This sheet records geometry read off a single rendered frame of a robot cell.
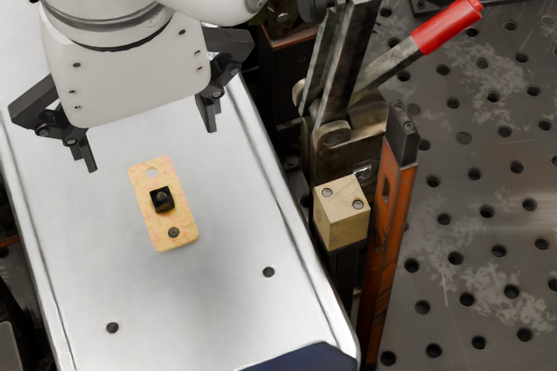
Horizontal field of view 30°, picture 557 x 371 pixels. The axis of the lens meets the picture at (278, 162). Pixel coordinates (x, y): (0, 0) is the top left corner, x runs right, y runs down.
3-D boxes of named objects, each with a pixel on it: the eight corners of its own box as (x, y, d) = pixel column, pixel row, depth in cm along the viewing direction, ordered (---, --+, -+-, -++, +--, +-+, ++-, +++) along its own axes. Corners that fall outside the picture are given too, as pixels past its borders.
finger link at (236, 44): (249, 3, 69) (248, 54, 74) (137, 34, 67) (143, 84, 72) (255, 16, 68) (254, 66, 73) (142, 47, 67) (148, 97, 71)
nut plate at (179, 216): (126, 169, 88) (124, 162, 87) (169, 155, 88) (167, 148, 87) (156, 254, 84) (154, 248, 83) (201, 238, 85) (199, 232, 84)
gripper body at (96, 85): (173, -82, 64) (190, 28, 74) (12, -35, 62) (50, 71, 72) (213, 8, 61) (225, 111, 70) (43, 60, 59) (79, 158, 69)
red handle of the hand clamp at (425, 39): (297, 93, 83) (461, -24, 78) (311, 100, 85) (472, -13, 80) (317, 134, 81) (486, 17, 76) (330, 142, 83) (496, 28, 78)
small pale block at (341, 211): (307, 346, 111) (312, 186, 79) (337, 335, 112) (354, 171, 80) (319, 376, 110) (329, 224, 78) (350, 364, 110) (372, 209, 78)
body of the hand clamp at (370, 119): (297, 266, 116) (297, 93, 85) (353, 246, 117) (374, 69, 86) (317, 313, 113) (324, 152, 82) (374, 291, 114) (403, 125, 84)
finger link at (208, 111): (230, 36, 73) (234, 89, 79) (186, 50, 72) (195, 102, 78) (245, 71, 71) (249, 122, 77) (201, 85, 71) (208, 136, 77)
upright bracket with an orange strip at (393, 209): (351, 354, 111) (388, 100, 67) (363, 349, 111) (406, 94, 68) (362, 379, 109) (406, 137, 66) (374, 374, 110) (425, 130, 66)
